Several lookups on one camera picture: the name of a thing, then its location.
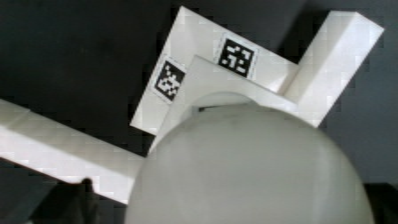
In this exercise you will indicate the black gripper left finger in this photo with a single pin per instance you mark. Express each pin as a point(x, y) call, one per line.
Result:
point(68, 206)

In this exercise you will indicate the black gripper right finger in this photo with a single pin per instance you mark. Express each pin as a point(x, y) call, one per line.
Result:
point(382, 195)

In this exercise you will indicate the white fence frame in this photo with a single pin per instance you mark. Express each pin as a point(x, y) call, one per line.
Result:
point(61, 152)

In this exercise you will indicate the white lamp base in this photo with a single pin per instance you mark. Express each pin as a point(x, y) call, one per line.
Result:
point(215, 70)

